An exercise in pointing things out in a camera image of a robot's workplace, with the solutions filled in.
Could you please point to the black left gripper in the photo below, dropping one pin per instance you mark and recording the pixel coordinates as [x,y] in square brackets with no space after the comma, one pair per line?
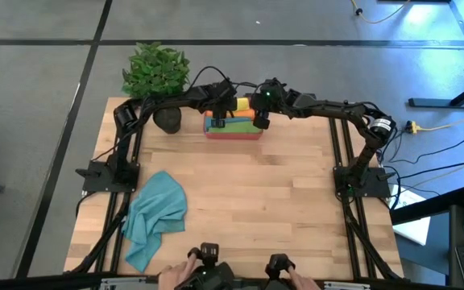
[222,96]

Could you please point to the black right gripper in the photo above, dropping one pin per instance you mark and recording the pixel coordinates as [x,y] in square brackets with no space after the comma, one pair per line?
[270,96]

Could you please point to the orange microfiber towel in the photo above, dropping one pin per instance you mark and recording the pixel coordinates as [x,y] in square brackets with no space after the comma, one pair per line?
[242,114]

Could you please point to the green microfiber towel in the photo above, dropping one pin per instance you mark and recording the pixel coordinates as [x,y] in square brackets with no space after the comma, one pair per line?
[240,127]

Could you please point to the yellow microfiber towel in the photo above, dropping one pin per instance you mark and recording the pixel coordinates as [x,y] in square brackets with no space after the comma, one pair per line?
[243,104]

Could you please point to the teal microfiber towel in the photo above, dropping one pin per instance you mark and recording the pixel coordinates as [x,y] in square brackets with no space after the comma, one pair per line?
[155,213]

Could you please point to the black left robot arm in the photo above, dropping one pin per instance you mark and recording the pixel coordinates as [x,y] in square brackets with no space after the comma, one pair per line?
[167,100]

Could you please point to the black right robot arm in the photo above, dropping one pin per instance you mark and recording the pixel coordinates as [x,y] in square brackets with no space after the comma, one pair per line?
[336,108]

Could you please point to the pink plastic basket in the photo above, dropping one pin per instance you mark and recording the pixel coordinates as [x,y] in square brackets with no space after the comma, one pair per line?
[232,136]

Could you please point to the green plant in black pot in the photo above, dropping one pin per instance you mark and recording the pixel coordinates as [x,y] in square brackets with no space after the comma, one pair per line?
[155,68]

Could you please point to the person's hand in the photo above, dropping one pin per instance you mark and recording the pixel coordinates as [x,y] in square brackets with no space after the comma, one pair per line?
[175,274]
[302,280]

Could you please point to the black desk leg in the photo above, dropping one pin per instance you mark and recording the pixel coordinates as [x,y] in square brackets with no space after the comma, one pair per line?
[429,103]

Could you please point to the black desk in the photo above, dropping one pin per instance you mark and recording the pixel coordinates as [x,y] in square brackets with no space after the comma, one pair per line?
[429,207]

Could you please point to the white sheet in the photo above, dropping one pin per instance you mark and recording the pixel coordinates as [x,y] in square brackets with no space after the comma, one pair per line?
[415,231]

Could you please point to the black overhead crossbar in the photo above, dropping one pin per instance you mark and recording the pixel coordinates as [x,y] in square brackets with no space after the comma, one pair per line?
[34,284]

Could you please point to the black aluminium table frame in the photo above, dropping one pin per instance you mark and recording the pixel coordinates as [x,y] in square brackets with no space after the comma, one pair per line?
[349,241]

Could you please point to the grey metal bracket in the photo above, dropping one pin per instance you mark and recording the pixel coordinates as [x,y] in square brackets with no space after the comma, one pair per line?
[123,281]
[346,285]

